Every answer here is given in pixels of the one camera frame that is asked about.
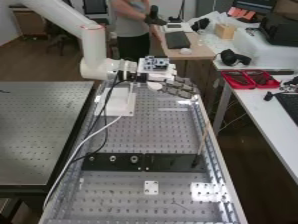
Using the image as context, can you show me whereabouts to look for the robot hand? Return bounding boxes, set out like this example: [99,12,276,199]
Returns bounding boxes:
[135,55,199,100]

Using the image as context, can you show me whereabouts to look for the white mouse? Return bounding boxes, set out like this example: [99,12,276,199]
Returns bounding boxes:
[178,47,194,56]

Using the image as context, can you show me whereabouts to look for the black keyboard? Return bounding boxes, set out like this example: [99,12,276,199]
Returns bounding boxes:
[163,30,193,50]
[272,91,298,127]

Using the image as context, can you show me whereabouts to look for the wooden desk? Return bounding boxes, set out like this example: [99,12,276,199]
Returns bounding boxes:
[151,20,219,113]

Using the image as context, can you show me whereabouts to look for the person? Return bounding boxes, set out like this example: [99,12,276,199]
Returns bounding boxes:
[109,0,169,63]

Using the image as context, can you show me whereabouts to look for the black headphones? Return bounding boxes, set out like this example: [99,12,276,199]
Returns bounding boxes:
[219,48,252,67]

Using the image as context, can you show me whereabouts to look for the red tray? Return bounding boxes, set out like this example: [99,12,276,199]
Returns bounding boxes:
[243,68,282,90]
[221,69,258,90]

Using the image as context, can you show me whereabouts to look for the wooden box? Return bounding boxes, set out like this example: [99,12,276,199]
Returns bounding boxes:
[214,22,238,41]

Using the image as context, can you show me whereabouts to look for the thin stick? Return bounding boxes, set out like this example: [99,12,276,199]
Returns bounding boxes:
[191,122,210,168]

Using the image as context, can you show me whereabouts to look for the black plate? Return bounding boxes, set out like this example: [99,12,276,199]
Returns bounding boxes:
[81,152,207,174]

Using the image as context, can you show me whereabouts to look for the black case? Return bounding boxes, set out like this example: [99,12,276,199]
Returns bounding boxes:
[259,12,298,48]

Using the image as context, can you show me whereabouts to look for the white desk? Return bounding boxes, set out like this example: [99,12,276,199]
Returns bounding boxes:
[211,73,298,186]

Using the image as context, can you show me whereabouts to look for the small white block with screws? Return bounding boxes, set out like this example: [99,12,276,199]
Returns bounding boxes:
[142,180,161,196]

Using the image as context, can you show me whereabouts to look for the clear box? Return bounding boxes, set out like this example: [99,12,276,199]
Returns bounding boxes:
[38,79,248,224]

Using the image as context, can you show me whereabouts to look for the black cable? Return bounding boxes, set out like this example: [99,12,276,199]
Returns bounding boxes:
[69,70,123,164]

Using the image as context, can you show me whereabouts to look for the white cable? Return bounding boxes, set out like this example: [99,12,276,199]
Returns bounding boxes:
[41,114,123,205]

